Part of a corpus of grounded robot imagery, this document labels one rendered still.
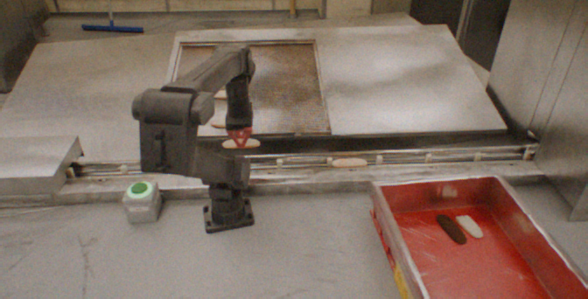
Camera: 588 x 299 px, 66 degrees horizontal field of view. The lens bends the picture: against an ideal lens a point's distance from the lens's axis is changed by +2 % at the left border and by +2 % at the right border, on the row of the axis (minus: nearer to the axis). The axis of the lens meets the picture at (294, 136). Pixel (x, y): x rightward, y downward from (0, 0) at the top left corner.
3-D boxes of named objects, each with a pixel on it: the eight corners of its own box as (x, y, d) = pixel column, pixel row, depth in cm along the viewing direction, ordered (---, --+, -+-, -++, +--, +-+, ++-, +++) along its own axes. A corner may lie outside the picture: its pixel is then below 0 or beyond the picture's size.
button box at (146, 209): (128, 233, 111) (118, 201, 105) (136, 212, 117) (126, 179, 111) (161, 232, 111) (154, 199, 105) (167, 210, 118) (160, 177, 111)
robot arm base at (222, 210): (206, 234, 106) (255, 225, 109) (201, 210, 101) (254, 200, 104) (202, 210, 113) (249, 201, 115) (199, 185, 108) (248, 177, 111)
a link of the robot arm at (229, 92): (220, 77, 104) (244, 78, 103) (227, 64, 110) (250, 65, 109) (223, 101, 108) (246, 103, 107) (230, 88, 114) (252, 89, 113)
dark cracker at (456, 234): (431, 217, 110) (432, 213, 110) (444, 213, 111) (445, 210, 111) (457, 246, 103) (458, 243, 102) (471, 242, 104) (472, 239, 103)
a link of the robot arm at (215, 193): (210, 203, 105) (232, 205, 105) (205, 170, 99) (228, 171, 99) (220, 178, 113) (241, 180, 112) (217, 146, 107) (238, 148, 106)
